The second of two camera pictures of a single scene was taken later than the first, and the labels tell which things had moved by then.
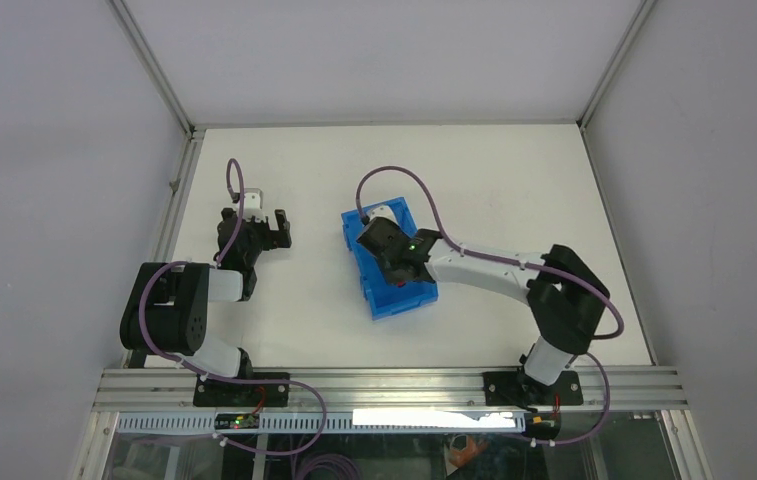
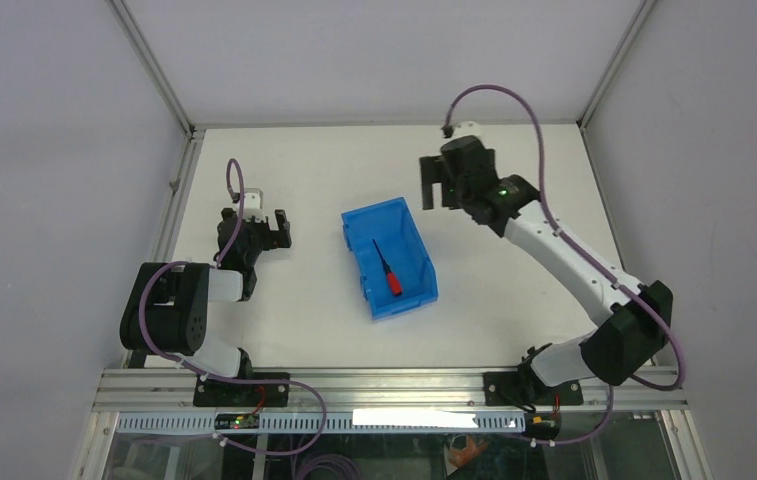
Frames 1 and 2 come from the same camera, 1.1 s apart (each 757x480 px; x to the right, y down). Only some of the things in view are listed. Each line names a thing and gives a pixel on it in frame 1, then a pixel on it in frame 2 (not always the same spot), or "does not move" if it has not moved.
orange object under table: x=461 y=457 does not move
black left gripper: x=255 y=232 does not move
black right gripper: x=382 y=240 → x=442 y=177
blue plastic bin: x=383 y=297 does not move
